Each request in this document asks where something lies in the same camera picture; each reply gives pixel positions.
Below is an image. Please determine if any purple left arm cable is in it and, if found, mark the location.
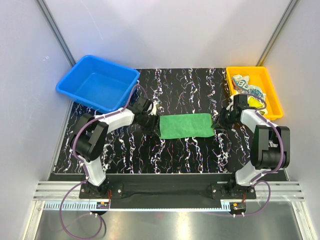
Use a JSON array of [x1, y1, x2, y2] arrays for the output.
[[59, 84, 151, 238]]

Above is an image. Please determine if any green microfiber towel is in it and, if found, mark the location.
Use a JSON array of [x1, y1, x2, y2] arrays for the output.
[[159, 113, 215, 140]]

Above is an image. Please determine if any aluminium frame rail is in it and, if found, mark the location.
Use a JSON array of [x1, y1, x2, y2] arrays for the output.
[[33, 170, 304, 212]]

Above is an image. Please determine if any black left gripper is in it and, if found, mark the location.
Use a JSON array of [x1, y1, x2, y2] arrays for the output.
[[139, 113, 161, 137]]

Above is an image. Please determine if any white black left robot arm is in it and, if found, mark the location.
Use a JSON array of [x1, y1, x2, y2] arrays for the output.
[[70, 96, 160, 198]]

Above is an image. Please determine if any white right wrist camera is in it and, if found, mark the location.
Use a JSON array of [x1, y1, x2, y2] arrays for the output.
[[226, 95, 234, 111]]

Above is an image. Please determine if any power connector block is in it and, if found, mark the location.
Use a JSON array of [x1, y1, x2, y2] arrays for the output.
[[96, 201, 110, 211], [230, 202, 247, 212]]

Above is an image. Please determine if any yellow plastic bin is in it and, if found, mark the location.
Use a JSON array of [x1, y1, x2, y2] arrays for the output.
[[226, 66, 284, 121]]

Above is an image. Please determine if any blue plastic bin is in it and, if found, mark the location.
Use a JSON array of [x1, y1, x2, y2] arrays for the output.
[[56, 55, 140, 114]]

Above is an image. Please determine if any teal patterned cloth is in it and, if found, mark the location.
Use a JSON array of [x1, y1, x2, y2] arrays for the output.
[[231, 74, 266, 100]]

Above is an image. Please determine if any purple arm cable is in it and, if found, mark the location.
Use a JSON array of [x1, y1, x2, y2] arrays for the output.
[[59, 84, 151, 238], [249, 94, 287, 217]]

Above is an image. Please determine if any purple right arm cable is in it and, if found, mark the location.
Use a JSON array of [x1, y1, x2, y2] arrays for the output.
[[249, 94, 287, 217]]

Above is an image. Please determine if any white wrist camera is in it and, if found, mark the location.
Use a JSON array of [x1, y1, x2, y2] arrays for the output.
[[226, 95, 234, 111], [150, 101, 161, 115]]

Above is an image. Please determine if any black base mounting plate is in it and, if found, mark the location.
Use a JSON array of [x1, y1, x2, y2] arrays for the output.
[[79, 173, 257, 211]]

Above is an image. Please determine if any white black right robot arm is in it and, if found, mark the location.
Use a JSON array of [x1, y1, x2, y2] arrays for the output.
[[211, 93, 291, 200]]

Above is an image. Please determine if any left power connector block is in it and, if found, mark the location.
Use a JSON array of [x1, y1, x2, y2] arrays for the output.
[[96, 201, 110, 211]]

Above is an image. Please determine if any right power connector block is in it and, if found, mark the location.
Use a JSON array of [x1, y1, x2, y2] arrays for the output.
[[230, 202, 247, 212]]

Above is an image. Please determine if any yellow cloth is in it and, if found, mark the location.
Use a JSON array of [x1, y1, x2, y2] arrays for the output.
[[247, 96, 266, 111]]

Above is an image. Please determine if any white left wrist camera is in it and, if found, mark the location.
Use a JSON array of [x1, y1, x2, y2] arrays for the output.
[[150, 101, 161, 115]]

